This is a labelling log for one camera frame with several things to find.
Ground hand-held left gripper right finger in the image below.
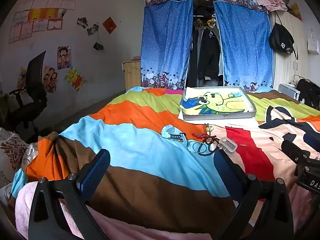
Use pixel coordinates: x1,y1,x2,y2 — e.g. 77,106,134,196
213,149,295,240

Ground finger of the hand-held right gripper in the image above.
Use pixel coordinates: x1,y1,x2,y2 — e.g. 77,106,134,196
281,139,311,162

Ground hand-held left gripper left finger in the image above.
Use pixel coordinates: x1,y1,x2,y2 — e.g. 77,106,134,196
28,149,111,240

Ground black bead bracelet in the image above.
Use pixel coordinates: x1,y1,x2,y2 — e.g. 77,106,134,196
197,136,220,157

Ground large thin metal bangle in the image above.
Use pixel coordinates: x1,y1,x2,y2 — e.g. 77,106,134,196
186,140,202,153

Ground white shallow box tray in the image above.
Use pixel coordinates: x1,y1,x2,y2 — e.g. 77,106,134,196
182,86,257,121

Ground light blue wrist watch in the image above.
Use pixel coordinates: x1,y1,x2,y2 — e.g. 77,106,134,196
161,125,187,143

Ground white box lid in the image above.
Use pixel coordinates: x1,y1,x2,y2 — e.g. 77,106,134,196
178,106,259,127

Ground colourful striped bedspread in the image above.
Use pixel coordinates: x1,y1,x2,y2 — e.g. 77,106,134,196
10,86,320,240

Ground black jacket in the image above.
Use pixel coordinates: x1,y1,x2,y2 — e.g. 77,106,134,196
295,79,320,109

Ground white side table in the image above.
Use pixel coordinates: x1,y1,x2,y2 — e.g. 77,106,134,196
278,83,300,103

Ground white wardrobe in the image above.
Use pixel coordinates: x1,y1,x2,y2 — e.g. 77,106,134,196
268,4,309,98

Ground brown patterned pillow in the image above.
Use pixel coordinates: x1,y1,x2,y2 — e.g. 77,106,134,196
0,127,32,173

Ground wooden cabinet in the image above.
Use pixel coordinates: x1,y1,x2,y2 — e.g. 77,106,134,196
122,59,142,93

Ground white paper bag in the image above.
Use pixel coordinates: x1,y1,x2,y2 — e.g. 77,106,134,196
307,30,320,54

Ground black office chair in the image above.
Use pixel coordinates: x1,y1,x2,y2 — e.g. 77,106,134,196
9,51,48,140

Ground blue dotted curtain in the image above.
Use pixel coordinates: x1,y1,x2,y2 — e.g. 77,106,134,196
140,1,193,89
214,1,274,88

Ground hanging dark clothes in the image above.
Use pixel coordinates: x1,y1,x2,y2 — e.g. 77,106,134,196
187,4,224,87

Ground green hanging pouch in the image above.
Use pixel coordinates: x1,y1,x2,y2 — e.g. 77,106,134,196
93,36,104,51

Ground red diamond paper decoration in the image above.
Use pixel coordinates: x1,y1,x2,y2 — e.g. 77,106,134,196
102,17,116,35

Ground cartoon family wall poster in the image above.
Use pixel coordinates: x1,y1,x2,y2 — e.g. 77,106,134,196
42,66,58,93

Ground black drawstring bag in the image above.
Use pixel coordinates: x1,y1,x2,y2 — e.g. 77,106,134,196
269,12,300,60

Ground cartoon fighter wall poster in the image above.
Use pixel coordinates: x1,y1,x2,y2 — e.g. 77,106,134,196
57,46,72,70

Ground faded cartoon wall poster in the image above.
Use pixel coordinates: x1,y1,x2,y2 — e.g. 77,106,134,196
17,67,27,90

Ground group of wall certificates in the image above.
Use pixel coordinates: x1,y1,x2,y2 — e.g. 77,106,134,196
9,0,77,44

